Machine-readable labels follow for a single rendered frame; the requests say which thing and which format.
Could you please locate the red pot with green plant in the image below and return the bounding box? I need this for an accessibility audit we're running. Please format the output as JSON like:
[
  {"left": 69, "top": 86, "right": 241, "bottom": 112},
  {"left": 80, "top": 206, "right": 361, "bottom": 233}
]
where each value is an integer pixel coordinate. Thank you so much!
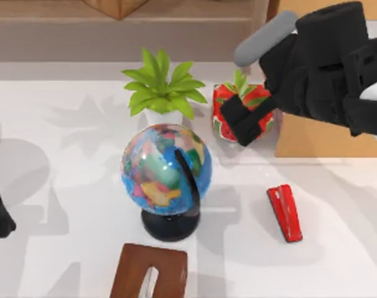
[{"left": 212, "top": 69, "right": 275, "bottom": 143}]

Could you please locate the tan wooden box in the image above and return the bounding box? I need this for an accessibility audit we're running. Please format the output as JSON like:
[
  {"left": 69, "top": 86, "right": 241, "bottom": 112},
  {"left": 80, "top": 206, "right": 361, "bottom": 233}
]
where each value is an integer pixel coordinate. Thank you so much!
[{"left": 274, "top": 107, "right": 377, "bottom": 158}]

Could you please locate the green plant in white pot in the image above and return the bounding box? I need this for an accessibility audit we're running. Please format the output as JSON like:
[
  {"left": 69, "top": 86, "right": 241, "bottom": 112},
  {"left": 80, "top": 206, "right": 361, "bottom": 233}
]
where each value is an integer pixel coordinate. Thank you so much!
[{"left": 120, "top": 47, "right": 208, "bottom": 127}]

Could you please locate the red stapler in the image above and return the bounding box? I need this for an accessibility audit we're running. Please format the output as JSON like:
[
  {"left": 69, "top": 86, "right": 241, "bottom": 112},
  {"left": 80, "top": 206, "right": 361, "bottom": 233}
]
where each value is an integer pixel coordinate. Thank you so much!
[{"left": 266, "top": 183, "right": 304, "bottom": 244}]

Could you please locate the colourful globe on black stand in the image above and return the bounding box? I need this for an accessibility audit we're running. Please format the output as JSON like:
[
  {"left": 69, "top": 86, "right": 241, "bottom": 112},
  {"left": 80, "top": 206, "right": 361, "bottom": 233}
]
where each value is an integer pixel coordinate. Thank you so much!
[{"left": 120, "top": 123, "right": 213, "bottom": 243}]

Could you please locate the pale wooden cabinet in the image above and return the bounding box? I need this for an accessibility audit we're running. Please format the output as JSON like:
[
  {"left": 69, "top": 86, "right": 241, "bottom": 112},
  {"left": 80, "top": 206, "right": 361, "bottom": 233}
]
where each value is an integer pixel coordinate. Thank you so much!
[{"left": 0, "top": 0, "right": 270, "bottom": 63}]

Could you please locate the wooden angular block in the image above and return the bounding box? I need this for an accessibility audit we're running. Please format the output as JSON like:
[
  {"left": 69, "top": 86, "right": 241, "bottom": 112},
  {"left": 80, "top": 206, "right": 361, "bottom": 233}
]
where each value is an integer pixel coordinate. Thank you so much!
[{"left": 79, "top": 0, "right": 149, "bottom": 22}]

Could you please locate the brown wooden slotted block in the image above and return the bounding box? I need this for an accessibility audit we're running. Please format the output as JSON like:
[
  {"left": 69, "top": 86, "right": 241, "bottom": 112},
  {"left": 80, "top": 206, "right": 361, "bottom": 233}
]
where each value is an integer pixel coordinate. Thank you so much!
[{"left": 109, "top": 243, "right": 189, "bottom": 298}]

